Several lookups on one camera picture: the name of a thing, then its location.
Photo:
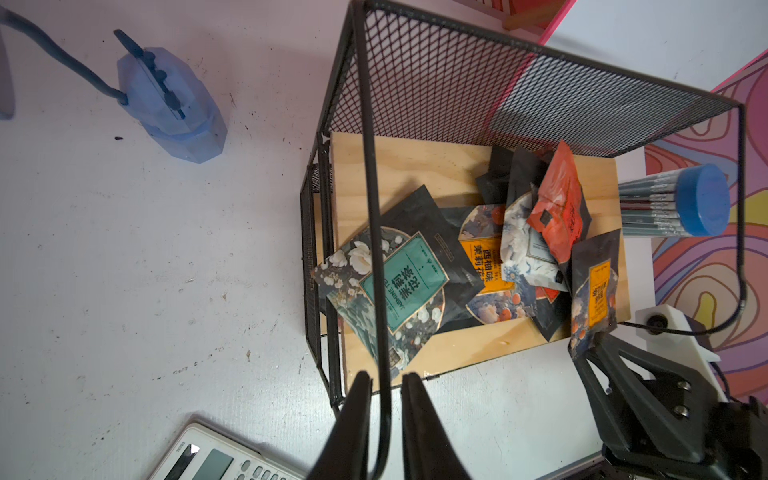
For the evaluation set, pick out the white label tea bag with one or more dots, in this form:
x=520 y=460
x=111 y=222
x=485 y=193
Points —
x=524 y=254

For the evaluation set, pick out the green label tea bag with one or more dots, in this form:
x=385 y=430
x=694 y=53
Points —
x=428 y=279

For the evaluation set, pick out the black wire two-tier shelf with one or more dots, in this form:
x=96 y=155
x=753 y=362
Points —
x=409 y=104

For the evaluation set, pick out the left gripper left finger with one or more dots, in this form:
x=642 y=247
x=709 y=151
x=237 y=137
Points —
x=345 y=454

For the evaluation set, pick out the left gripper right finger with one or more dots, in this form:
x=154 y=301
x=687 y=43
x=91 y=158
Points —
x=427 y=451

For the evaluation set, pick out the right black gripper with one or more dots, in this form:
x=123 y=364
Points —
x=653 y=416

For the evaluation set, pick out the blue lidded pencil tube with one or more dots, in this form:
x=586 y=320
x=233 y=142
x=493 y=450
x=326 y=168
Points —
x=688 y=202

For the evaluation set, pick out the red tea bag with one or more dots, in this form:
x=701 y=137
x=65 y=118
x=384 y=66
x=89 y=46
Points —
x=560 y=214

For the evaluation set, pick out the orange label tea bag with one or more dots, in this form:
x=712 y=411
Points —
x=479 y=230

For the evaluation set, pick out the pink framed whiteboard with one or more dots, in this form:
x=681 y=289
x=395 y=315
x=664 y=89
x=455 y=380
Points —
x=696 y=43

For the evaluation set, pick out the small orange tea bag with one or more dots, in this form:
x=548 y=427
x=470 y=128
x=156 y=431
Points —
x=595 y=279

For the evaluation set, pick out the white scientific calculator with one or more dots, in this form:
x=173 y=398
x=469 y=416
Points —
x=201 y=452

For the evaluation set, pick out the blue faceted holder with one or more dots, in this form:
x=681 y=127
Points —
x=173 y=106

